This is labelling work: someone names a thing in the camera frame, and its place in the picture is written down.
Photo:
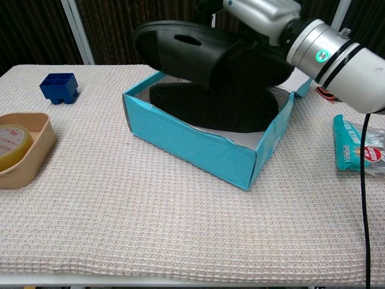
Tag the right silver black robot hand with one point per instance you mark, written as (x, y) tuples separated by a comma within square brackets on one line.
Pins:
[(261, 15)]

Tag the black rubber slipper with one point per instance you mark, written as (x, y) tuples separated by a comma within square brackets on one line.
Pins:
[(186, 57), (210, 108)]

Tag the teal cardboard shoe box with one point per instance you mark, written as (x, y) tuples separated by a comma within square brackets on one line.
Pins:
[(195, 150)]

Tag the dark ribbed partition panel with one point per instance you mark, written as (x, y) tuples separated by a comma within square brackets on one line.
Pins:
[(370, 27), (319, 9), (114, 30), (30, 30)]

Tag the grey striped sock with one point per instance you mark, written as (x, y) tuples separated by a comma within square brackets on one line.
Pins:
[(326, 94)]

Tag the teal snack package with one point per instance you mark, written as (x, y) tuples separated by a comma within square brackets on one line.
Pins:
[(349, 147)]

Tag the blue cube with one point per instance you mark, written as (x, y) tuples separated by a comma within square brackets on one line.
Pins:
[(58, 87)]

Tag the beige woven table cloth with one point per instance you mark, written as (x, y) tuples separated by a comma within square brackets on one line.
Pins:
[(120, 225)]

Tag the beige plastic tray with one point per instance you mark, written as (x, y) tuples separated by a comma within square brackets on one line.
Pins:
[(39, 150)]

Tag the clear tape roll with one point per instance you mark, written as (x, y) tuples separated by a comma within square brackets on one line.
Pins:
[(12, 144)]

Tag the aluminium partition post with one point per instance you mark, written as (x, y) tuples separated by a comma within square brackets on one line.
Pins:
[(341, 15), (78, 33), (213, 19)]

